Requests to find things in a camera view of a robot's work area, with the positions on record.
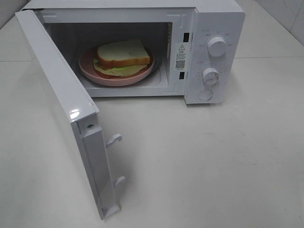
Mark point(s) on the white microwave oven body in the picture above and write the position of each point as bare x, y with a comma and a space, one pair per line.
78, 25

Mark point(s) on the pink round plate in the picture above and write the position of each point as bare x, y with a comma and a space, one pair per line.
86, 65

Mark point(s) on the lower white timer knob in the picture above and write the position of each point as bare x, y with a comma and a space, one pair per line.
210, 76

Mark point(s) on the white warning sticker QR code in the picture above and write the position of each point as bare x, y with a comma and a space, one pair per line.
181, 56

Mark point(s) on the upper white power knob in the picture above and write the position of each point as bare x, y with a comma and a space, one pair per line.
217, 46

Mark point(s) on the white microwave door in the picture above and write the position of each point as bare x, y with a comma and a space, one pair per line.
75, 112

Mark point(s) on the toast sandwich with lettuce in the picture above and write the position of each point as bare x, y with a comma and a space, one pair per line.
121, 59

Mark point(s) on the round white door-release button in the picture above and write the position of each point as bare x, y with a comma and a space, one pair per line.
205, 95

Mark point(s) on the glass microwave turntable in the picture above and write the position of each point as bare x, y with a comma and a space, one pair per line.
155, 79

